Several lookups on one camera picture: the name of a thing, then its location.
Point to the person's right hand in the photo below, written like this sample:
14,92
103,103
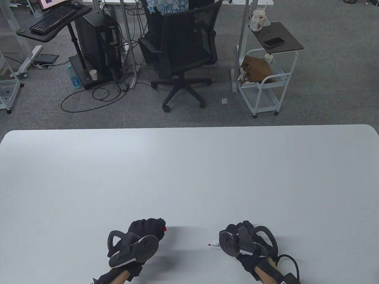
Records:
248,266

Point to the person's left hand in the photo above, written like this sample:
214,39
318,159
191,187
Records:
148,227

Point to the white marker with red tip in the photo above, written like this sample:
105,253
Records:
214,245

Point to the person's left forearm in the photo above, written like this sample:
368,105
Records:
120,276

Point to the person's right forearm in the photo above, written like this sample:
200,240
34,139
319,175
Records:
266,270

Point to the black left hand controller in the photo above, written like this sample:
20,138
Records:
145,247

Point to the black hand controller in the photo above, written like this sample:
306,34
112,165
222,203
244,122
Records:
231,244
145,247

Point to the black right hand controller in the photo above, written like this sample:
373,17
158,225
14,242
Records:
231,244

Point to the white paper cup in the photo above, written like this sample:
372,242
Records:
94,75

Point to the blue water bottle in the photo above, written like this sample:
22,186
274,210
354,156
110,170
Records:
74,78

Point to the white rolling cart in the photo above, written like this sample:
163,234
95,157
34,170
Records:
260,97

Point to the white desk leg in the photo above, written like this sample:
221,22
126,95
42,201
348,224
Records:
242,35
130,44

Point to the black mesh office chair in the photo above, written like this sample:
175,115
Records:
177,38

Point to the black computer tower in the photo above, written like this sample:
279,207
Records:
91,44

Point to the brown bag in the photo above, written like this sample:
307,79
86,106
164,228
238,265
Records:
257,69

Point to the small white cup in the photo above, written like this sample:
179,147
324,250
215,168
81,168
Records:
269,58

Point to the black keyboard stand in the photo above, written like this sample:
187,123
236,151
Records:
44,36

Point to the blue star patterned cloth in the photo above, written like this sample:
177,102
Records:
165,6

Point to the black smartphone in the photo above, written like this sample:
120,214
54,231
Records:
274,42

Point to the black keyboard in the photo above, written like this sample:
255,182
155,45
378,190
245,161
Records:
53,19

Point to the patterned cup with straw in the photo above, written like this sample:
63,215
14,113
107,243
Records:
258,20

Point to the black computer mouse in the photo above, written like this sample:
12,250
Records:
77,3

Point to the dark brown cart board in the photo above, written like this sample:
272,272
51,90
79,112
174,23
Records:
281,32

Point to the laptop screen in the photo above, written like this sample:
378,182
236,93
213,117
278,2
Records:
50,3

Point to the white frame on wheels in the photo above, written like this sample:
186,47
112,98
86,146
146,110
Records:
11,88

